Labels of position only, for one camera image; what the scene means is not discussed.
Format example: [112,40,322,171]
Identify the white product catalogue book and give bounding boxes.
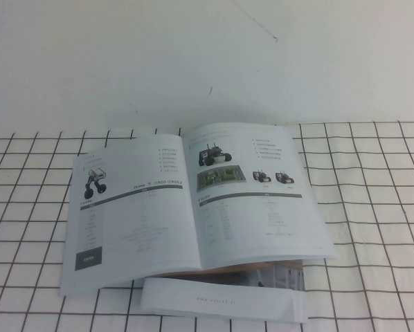
[59,120,336,297]

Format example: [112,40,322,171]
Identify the white closed agilex brochure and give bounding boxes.
[140,258,309,325]

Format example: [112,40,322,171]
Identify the white black-grid tablecloth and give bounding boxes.
[0,120,414,332]

